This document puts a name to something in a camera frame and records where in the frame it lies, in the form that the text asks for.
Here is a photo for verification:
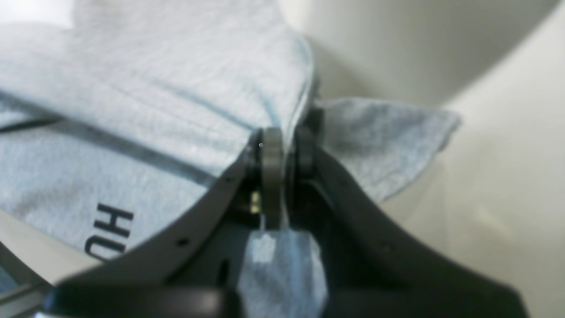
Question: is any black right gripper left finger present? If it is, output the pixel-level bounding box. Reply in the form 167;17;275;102
44;128;283;318

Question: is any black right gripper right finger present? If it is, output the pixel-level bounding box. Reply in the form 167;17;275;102
290;128;528;318

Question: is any grey T-shirt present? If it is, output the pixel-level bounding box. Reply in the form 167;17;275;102
0;0;462;318

